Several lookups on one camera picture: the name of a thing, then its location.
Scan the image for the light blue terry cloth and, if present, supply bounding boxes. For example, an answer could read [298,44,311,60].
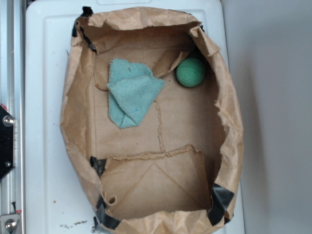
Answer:
[107,58,165,129]

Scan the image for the green textured ball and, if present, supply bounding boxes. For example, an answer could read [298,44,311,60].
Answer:
[176,58,205,88]

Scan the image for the brown paper bag tray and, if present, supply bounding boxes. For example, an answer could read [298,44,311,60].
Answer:
[60,7,244,234]

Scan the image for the black metal bracket plate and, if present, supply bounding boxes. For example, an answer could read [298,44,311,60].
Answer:
[0,104,15,181]

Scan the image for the aluminium frame rail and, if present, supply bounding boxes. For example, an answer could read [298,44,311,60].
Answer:
[0,0,27,234]

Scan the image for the silver corner bracket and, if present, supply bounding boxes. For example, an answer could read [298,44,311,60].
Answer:
[0,214,20,234]

